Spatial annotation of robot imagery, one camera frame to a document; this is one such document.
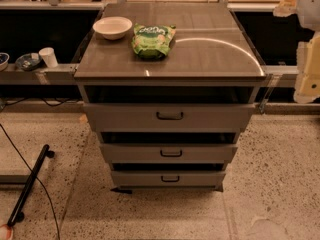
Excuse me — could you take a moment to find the green snack bag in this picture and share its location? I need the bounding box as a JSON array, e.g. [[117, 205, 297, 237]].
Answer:
[[131, 24, 176, 60]]

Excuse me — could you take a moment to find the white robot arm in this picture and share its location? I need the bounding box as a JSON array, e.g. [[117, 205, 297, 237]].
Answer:
[[273, 0, 320, 104]]

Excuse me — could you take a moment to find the black floor cable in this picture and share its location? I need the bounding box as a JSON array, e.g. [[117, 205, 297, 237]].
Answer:
[[0, 122, 61, 240]]

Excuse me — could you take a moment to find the grey bottom drawer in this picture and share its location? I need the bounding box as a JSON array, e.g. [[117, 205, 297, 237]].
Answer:
[[111, 171, 225, 188]]

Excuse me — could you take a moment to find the grey top drawer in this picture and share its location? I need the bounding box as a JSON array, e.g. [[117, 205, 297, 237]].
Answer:
[[84, 103, 254, 133]]

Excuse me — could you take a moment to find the white bowl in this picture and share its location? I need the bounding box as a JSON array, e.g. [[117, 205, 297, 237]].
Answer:
[[93, 17, 132, 40]]

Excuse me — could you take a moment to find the blue rimmed bowl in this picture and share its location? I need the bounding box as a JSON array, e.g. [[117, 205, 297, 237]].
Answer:
[[0, 52, 10, 71]]

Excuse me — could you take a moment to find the red white object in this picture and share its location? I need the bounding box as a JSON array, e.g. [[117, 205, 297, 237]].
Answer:
[[0, 224, 13, 240]]

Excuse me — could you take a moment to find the grey drawer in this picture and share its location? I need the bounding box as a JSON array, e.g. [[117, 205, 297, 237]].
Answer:
[[84, 103, 254, 133], [100, 144, 237, 163], [111, 171, 225, 188]]

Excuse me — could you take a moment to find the grey middle drawer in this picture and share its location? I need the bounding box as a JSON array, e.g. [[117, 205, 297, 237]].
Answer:
[[100, 144, 237, 163]]

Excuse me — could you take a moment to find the white paper cup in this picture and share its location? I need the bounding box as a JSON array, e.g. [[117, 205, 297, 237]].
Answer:
[[39, 47, 58, 68]]

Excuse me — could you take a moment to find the blue patterned dish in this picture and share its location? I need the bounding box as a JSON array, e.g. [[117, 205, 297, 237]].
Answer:
[[15, 53, 42, 71]]

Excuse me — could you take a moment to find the grey drawer cabinet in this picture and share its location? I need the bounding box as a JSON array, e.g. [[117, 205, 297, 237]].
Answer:
[[73, 1, 268, 194]]

